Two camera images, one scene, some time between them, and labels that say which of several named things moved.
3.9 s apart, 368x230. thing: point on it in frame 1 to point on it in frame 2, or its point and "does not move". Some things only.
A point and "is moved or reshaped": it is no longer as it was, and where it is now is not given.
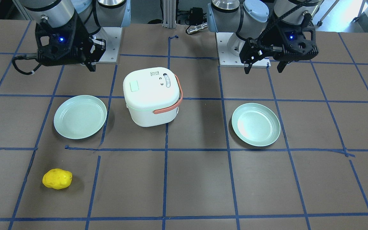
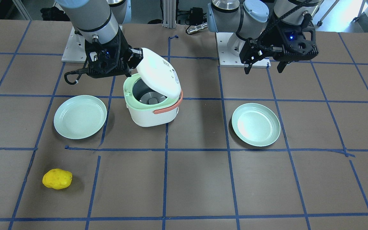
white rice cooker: (152, 95) is moved or reshaped
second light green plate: (256, 124) does not move
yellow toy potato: (57, 179) does not move
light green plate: (80, 117) does not move
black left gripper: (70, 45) to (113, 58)
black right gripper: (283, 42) does not move
